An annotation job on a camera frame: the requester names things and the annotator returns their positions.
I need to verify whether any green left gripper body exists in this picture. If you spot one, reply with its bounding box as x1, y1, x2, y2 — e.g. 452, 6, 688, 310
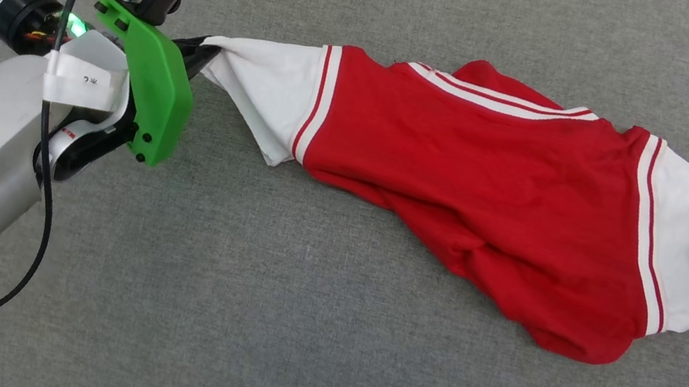
0, 0, 210, 172

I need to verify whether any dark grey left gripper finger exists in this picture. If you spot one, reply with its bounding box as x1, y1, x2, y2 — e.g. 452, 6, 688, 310
167, 30, 224, 85

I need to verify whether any red and white t-shirt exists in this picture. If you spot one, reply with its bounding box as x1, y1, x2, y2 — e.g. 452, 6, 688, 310
161, 12, 689, 383

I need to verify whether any white paper label tag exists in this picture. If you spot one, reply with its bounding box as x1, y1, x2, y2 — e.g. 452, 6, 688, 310
39, 48, 135, 116

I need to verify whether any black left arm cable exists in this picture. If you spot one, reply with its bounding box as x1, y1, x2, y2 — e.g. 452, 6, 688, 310
0, 0, 142, 387

